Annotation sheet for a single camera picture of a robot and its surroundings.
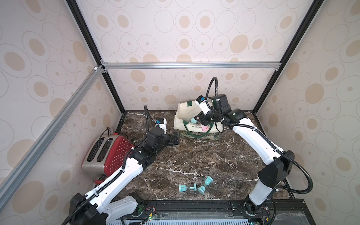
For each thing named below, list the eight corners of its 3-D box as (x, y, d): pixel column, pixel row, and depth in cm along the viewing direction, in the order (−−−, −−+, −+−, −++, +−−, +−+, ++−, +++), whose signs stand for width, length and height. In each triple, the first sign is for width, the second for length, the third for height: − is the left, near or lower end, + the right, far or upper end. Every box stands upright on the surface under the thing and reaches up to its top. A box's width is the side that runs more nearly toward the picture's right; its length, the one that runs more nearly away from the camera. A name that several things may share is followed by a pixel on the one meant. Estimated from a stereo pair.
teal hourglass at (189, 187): (178, 192, 81) (178, 190, 78) (179, 185, 83) (178, 183, 81) (196, 192, 81) (196, 190, 78) (196, 185, 83) (196, 183, 81)
